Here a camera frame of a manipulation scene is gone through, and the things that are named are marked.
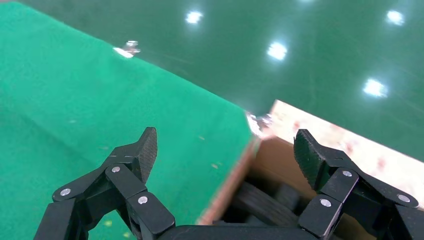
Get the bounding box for black foam insert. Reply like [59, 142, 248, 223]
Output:
[231, 181, 311, 229]

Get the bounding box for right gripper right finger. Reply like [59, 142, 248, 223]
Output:
[293, 129, 424, 240]

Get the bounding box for silver binder clip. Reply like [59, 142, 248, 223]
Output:
[112, 40, 142, 60]
[245, 111, 275, 137]

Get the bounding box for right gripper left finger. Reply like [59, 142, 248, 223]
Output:
[33, 126, 176, 240]

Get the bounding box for green tablecloth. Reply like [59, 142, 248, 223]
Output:
[0, 1, 258, 240]

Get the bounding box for large open cardboard carton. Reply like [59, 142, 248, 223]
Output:
[197, 135, 424, 240]

